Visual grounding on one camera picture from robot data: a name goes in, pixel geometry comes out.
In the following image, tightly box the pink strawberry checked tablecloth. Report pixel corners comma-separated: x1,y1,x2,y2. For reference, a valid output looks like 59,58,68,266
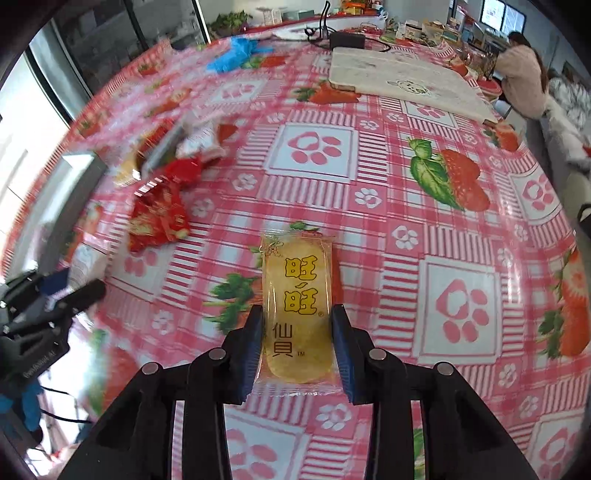
0,34,591,480

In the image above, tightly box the red patterned snack packet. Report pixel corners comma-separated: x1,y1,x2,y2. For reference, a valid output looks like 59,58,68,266
127,185,192,254

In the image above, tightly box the glass door cabinet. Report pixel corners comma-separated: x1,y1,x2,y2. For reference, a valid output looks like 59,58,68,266
51,0,204,95

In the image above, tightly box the blue rubber glove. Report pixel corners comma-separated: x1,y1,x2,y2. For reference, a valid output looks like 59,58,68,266
231,37,278,58
207,46,254,73

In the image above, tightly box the white cabinet with red top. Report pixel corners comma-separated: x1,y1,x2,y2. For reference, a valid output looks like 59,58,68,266
245,9,384,43

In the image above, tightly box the grey rectangular tray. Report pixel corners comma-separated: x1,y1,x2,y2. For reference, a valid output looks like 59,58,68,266
9,152,109,287

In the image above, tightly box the plain red snack packet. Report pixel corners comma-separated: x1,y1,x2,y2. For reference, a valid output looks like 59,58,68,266
148,156,206,190

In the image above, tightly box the yellow rice cracker packet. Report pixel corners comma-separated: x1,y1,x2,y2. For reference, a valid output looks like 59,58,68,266
252,232,340,398

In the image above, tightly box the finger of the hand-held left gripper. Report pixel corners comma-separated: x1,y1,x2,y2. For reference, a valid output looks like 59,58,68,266
51,279,108,319
38,271,71,298

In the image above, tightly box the large pink white snack packet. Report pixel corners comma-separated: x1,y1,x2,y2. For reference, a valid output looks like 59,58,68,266
178,121,237,163

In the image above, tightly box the window with grille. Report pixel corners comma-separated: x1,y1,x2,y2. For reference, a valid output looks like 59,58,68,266
480,0,527,34

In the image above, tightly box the gold snack packet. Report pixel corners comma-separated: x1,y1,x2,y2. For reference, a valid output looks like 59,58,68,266
113,134,155,188

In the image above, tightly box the black cable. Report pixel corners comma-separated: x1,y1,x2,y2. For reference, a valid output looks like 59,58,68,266
39,387,93,424

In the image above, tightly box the person's left hand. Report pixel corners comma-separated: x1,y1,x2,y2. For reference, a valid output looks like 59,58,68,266
0,381,44,435

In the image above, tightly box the cream printed mat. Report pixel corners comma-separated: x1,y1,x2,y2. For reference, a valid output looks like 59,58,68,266
329,46,499,124

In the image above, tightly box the black power box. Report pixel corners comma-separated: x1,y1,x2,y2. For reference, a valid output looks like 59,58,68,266
329,30,366,49

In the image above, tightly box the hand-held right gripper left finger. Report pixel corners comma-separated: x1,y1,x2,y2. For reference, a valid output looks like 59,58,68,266
58,305,265,480

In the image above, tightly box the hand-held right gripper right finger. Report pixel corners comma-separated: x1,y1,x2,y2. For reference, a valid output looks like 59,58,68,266
329,305,541,480

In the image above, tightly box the green potted plant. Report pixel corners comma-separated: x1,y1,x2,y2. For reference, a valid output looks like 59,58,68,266
208,11,252,38

